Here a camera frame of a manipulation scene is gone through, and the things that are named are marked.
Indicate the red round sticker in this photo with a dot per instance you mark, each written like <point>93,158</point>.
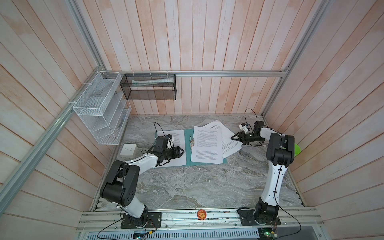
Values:
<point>201,214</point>

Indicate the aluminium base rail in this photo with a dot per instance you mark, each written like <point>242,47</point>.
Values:
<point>187,219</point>

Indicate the white wire mesh shelf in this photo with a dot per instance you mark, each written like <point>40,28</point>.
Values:
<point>102,108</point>

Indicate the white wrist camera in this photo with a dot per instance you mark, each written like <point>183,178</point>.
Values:
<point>170,137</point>
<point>246,128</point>

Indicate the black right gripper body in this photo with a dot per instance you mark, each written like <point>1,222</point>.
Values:
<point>249,138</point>

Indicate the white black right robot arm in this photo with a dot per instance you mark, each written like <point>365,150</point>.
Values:
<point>280,154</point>

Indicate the teal green folder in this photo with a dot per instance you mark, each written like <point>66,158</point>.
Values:
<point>188,150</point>

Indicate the metal folder clip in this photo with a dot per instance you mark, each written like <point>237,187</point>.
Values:
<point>192,143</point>

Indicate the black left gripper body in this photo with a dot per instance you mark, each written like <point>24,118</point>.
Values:
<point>167,153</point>

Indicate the white power socket box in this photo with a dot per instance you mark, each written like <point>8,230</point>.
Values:
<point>129,150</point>

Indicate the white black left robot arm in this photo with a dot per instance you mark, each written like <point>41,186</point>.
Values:
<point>120,184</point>

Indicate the black wire mesh basket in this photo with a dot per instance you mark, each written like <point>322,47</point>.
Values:
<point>149,87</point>

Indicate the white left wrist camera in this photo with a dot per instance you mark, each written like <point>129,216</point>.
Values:
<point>170,137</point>

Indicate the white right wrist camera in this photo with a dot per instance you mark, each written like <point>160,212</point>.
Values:
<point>246,128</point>

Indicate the green plastic goblet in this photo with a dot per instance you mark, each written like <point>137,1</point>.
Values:
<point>297,150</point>

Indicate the printed paper sheet bottom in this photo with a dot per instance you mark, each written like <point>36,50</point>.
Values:
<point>229,146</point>

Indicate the printed paper sheet top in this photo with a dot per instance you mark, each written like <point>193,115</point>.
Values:
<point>179,141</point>

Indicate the printed paper sheet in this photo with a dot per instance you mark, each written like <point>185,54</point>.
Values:
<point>207,147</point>
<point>179,141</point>
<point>229,146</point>

